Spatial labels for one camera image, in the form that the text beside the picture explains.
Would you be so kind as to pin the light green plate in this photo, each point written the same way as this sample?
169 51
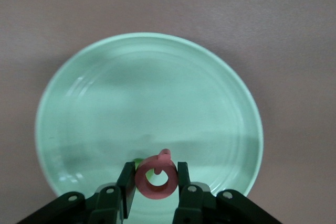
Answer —
147 98

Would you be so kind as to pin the brown table cloth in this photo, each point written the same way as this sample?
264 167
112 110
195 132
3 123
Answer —
168 3

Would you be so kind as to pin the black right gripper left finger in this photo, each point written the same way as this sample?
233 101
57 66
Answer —
105 205

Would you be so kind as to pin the red letter Q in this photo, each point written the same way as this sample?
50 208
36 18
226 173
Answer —
170 182

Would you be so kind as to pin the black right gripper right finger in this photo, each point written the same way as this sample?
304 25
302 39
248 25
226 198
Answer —
197 205

